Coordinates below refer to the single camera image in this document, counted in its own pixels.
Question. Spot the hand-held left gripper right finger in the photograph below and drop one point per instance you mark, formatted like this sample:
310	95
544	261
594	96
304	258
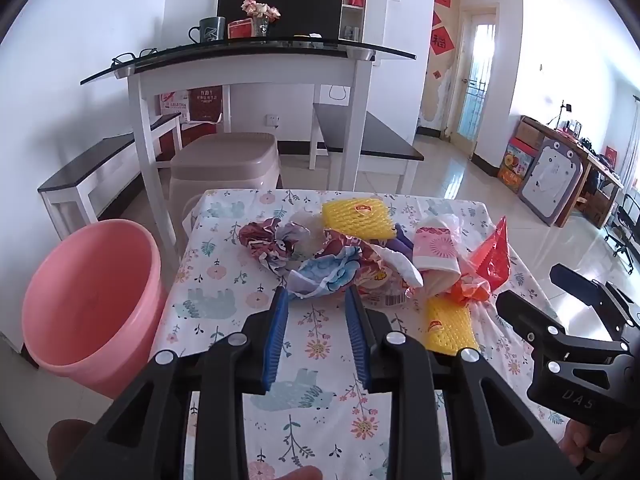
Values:
359	345

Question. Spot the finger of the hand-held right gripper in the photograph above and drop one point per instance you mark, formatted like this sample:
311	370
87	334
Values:
525	317
575	280

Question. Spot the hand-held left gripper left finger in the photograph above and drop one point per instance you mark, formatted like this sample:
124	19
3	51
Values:
275	340

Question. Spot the red plastic bag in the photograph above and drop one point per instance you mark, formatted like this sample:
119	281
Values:
495	260

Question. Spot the orange plastic wrapper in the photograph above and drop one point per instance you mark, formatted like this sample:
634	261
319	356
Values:
465	290

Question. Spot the yellow foam fruit net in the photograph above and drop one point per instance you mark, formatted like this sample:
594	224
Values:
355	220
450	330

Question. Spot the blue red paper wrapper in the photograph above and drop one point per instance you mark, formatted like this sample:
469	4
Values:
325	267

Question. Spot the dark red wrapper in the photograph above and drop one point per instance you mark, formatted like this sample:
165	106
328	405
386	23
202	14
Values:
260	242

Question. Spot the pink patterned sock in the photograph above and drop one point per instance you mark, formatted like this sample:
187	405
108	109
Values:
440	255

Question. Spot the white plastic bag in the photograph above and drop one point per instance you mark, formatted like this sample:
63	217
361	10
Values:
307	225

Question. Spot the pink plastic bucket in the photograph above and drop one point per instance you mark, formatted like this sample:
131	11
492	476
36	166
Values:
90	310

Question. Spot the person's right hand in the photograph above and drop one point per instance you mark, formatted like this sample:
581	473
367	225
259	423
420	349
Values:
572	445

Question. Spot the clear plastic snack packet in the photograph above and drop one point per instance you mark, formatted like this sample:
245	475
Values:
387	292

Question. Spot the black office chair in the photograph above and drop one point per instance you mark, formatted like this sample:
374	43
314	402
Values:
625	230

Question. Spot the wooden side desk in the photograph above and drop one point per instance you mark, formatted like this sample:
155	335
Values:
600	195

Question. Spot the grey drawing board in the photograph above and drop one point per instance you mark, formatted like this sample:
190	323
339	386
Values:
550	180

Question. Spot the colourful fruit carton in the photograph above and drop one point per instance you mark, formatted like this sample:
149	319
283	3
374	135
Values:
515	165

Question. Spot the brown cardboard box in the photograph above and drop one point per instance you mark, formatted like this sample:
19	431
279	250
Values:
529	134

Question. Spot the beige plastic stool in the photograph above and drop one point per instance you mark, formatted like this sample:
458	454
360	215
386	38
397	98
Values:
225	160

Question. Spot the short dark-topped white bench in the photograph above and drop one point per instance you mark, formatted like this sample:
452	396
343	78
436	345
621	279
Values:
370	135

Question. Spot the glass door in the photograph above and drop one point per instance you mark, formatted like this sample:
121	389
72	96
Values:
475	85

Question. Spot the brown round object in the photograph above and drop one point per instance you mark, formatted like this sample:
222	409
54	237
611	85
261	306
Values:
67	445

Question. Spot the dark red shopping bag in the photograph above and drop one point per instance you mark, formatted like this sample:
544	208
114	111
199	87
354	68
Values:
205	105

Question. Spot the long dark-topped white bench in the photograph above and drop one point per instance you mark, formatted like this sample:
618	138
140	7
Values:
100	157

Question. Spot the white red shopping bag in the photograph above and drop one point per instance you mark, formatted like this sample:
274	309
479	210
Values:
172	107

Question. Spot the white desk with glass top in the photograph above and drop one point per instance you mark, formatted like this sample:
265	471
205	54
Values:
240	67

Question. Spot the red box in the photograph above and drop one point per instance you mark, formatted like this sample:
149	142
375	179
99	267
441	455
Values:
240	28

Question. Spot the dark green mug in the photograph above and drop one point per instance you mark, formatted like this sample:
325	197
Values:
212	30

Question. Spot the black eyeglasses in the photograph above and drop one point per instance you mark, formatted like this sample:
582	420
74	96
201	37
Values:
116	60

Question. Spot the vase of pink flowers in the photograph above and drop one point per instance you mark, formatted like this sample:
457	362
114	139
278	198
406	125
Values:
260	10

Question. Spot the black monitor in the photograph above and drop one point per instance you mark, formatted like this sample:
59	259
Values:
310	10

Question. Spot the wall socket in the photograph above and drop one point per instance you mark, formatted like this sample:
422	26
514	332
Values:
272	120

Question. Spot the red diamond wall decoration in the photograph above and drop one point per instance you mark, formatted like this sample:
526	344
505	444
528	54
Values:
442	41

